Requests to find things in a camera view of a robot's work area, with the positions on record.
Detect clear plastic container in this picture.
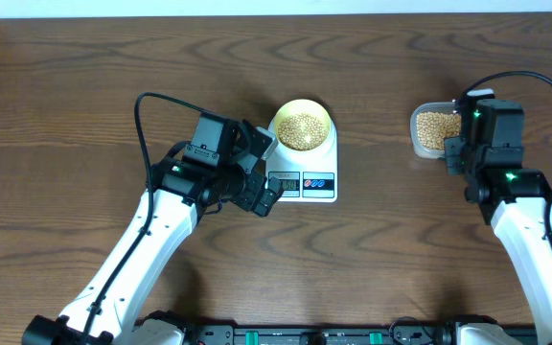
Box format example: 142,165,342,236
410,102,462,159

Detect soybeans in bowl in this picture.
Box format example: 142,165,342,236
277,113,328,151

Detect white digital kitchen scale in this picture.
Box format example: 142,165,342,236
265,120,338,202

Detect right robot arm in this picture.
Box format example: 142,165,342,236
445,95,552,344

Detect soybeans in container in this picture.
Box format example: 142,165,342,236
416,112,461,150

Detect left black cable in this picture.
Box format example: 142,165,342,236
79,92,210,345

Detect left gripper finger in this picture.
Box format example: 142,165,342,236
251,177,284,217
240,120,276,173

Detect pale yellow bowl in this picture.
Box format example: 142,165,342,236
272,99,334,150

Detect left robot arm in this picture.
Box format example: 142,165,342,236
21,115,283,345

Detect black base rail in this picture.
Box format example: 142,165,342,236
131,310,541,345

